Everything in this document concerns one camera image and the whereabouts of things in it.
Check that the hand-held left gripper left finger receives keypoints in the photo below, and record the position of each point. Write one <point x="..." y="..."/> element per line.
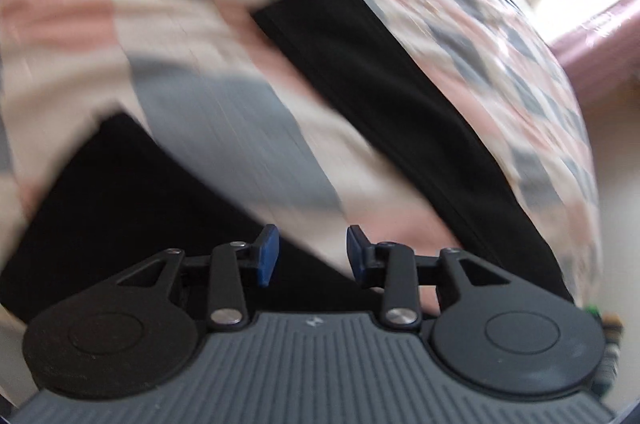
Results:
<point x="269" y="255"/>

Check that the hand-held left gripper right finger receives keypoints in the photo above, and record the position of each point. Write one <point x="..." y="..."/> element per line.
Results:
<point x="356" y="255"/>

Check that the black pants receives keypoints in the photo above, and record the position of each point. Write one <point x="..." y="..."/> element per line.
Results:
<point x="400" y="113"/>

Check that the bed with patchwork quilt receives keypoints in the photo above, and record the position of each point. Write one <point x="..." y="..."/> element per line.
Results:
<point x="200" y="53"/>

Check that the pink curtain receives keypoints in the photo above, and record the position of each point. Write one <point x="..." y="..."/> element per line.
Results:
<point x="595" y="48"/>

